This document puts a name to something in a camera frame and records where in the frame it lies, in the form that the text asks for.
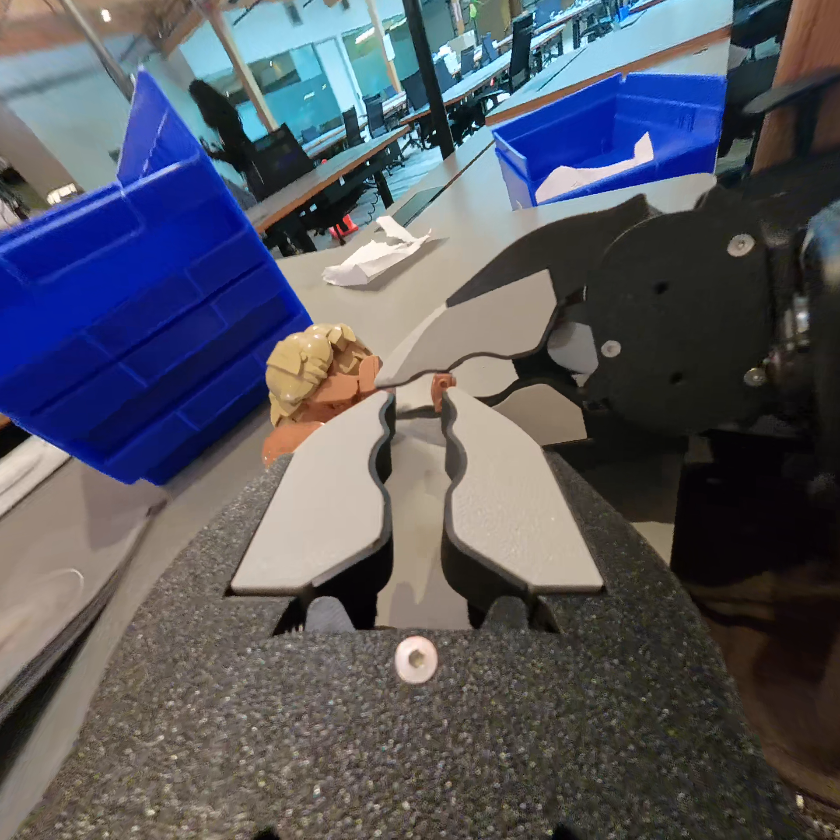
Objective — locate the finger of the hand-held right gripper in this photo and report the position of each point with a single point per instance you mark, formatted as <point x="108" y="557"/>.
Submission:
<point x="479" y="335"/>
<point x="532" y="400"/>

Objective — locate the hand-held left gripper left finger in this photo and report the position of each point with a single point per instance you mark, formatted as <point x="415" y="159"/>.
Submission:
<point x="315" y="519"/>

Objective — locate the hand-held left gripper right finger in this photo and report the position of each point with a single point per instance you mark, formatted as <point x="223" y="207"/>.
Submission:
<point x="519" y="512"/>

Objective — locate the small orange brick assembly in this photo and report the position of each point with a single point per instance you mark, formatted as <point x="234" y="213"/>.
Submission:
<point x="440" y="387"/>

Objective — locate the tan brown brick toy figure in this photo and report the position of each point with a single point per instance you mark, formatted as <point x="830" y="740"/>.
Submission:
<point x="315" y="381"/>

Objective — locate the grey instruction booklet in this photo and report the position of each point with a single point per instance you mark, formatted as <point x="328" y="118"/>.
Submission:
<point x="66" y="591"/>

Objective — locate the grey desk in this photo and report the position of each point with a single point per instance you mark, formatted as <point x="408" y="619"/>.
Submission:
<point x="433" y="236"/>

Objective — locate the torn white paper bag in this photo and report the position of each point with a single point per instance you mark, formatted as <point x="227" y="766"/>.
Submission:
<point x="374" y="256"/>

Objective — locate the white paper sheet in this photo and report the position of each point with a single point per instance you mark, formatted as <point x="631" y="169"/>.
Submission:
<point x="591" y="171"/>

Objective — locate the small blue storage bin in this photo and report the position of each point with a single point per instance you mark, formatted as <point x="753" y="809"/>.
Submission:
<point x="604" y="131"/>

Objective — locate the long wooden table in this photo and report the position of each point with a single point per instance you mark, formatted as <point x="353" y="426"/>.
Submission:
<point x="604" y="46"/>
<point x="328" y="164"/>

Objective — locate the black office chair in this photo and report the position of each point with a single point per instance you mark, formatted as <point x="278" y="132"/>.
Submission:
<point x="282" y="164"/>

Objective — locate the wooden pillar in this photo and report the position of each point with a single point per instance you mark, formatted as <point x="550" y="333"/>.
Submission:
<point x="801" y="72"/>

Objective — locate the person's brown jacket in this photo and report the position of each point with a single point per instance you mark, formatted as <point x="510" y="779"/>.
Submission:
<point x="761" y="630"/>

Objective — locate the white curved board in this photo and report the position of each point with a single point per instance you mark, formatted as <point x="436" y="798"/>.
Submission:
<point x="26" y="473"/>

